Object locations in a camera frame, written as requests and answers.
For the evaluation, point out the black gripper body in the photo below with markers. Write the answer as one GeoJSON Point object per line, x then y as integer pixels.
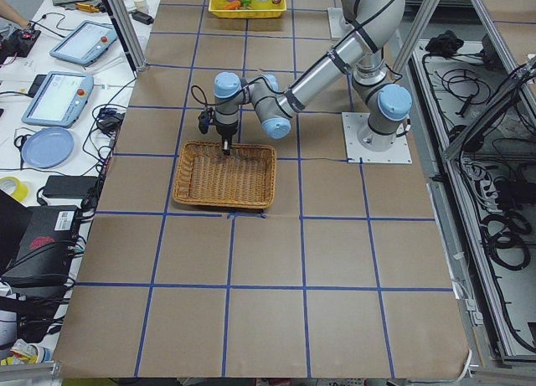
{"type": "Point", "coordinates": [226, 132]}

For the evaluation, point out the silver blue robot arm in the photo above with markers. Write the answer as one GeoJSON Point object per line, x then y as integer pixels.
{"type": "Point", "coordinates": [359, 53]}

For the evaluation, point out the yellow tape roll on desk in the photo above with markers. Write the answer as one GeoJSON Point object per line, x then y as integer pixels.
{"type": "Point", "coordinates": [14, 188]}

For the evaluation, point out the brown wicker basket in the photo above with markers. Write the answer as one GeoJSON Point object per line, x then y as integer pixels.
{"type": "Point", "coordinates": [245, 178]}

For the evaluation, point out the orange toy carrot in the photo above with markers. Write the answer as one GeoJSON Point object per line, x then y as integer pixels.
{"type": "Point", "coordinates": [233, 5]}

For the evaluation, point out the yellow plastic basket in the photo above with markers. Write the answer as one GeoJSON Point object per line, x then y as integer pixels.
{"type": "Point", "coordinates": [248, 9]}

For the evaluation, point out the paper cup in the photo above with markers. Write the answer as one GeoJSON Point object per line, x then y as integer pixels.
{"type": "Point", "coordinates": [141, 5]}

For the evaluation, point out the upper blue teach pendant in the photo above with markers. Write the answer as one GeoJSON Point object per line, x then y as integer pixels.
{"type": "Point", "coordinates": [85, 44]}

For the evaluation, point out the blue teach pendant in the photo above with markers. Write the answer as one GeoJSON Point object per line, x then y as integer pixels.
{"type": "Point", "coordinates": [85, 44]}
{"type": "Point", "coordinates": [60, 99]}

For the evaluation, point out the black power adapter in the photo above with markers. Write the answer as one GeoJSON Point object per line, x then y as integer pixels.
{"type": "Point", "coordinates": [70, 187]}

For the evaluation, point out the lower blue teach pendant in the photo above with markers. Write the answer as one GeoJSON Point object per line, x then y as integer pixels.
{"type": "Point", "coordinates": [60, 99]}

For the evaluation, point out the blue plate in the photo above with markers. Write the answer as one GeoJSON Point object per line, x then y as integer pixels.
{"type": "Point", "coordinates": [48, 148]}

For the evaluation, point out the black computer box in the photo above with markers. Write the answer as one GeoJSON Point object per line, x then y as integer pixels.
{"type": "Point", "coordinates": [37, 243]}

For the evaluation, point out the black cloth bundle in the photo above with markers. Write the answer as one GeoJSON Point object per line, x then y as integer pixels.
{"type": "Point", "coordinates": [445, 44]}

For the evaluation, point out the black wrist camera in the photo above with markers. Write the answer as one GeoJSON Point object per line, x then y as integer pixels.
{"type": "Point", "coordinates": [204, 122]}

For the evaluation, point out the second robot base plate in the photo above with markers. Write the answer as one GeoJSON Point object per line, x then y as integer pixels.
{"type": "Point", "coordinates": [338, 25]}

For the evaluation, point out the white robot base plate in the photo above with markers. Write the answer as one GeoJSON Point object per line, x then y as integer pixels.
{"type": "Point", "coordinates": [365, 146]}

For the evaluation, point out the aluminium frame post left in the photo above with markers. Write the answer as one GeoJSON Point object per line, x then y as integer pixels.
{"type": "Point", "coordinates": [131, 46]}

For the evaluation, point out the aluminium frame post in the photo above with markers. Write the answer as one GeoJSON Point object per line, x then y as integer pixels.
{"type": "Point", "coordinates": [131, 46]}
{"type": "Point", "coordinates": [417, 28]}

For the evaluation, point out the aluminium frame post right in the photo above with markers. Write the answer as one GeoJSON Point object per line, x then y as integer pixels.
{"type": "Point", "coordinates": [417, 28]}

